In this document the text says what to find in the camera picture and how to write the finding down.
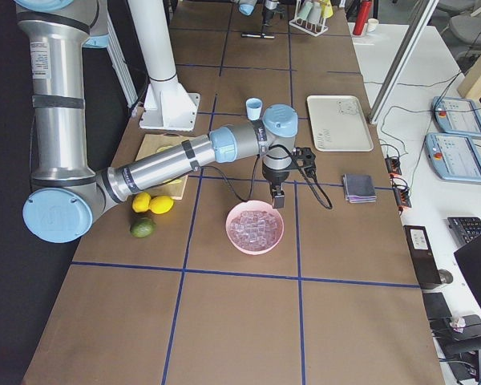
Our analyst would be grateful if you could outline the wooden cutting board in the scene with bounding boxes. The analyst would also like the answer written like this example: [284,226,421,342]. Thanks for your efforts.
[136,133,189,201]

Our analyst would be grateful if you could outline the teach pendant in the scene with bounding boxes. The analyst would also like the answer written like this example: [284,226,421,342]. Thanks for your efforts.
[425,133,481,184]
[432,96,481,139]

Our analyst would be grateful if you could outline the white cup on rack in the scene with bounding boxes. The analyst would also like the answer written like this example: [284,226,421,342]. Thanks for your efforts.
[306,2,322,25]

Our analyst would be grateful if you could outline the white wire cup rack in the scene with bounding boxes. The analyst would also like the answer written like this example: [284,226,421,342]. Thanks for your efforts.
[289,1,329,37]

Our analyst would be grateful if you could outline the mint green cup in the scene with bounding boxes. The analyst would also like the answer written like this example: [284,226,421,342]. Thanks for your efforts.
[296,0,313,20]

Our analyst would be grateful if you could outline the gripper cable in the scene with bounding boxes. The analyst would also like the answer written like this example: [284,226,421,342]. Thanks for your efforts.
[200,144,333,211]

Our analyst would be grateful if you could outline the grey folded cloth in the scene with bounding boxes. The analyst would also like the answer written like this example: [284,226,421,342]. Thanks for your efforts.
[342,174,377,203]

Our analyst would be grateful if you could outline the upper yellow lemon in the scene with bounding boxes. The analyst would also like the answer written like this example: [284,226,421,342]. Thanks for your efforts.
[148,196,174,215]

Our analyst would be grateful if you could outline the far teach pendant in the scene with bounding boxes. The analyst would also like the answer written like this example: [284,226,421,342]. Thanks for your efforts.
[432,96,481,139]

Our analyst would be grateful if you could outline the black keyboard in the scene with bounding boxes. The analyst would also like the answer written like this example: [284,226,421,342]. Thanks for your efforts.
[447,217,481,245]

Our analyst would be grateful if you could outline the black box with label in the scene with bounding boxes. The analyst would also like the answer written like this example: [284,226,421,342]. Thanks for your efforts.
[403,225,442,290]

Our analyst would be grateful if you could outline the black power strip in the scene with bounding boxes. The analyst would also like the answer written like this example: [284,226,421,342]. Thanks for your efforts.
[385,156,412,214]

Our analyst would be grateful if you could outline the small white cup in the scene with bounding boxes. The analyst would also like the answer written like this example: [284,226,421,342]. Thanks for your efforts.
[366,18,379,34]

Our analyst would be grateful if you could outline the cream bear tray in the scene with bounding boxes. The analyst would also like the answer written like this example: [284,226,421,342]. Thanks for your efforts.
[306,95,374,152]

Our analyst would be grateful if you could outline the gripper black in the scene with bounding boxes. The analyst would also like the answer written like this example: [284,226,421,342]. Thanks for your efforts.
[268,179,285,209]
[261,6,284,37]

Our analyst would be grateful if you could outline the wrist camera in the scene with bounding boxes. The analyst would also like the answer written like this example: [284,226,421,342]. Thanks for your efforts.
[293,147,317,180]

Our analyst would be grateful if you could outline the pink bowl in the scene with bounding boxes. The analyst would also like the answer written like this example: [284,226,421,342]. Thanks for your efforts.
[225,200,285,255]

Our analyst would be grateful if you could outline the black computer mouse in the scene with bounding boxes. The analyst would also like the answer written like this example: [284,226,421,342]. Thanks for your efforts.
[438,269,454,285]

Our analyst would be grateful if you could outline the red bottle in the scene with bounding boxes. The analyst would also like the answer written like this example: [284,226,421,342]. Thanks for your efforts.
[352,0,372,36]

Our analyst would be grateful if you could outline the light blue paper cup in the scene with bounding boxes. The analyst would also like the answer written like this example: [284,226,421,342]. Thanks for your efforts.
[245,97,263,121]

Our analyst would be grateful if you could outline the near teach pendant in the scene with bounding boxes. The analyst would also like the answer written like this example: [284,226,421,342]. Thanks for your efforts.
[425,133,481,184]

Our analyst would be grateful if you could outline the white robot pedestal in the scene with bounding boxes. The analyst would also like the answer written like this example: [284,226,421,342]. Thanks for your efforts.
[128,0,200,132]

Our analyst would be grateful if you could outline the lower yellow lemon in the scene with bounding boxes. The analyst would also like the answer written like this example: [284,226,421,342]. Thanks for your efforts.
[131,192,152,213]

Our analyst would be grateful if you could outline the aluminium frame post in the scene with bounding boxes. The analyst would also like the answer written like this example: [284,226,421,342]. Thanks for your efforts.
[368,0,439,124]

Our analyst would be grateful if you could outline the yellow cup on rack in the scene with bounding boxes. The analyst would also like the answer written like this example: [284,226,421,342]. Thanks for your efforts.
[319,0,333,19]

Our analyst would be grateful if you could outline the yellow lemon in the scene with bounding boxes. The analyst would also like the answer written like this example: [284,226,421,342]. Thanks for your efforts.
[148,196,174,215]
[131,192,152,213]

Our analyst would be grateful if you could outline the green avocado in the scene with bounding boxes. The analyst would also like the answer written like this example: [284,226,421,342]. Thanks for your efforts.
[130,217,156,238]

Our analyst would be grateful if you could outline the clear ice cubes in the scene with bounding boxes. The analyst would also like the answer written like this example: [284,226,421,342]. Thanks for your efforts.
[227,210,279,250]

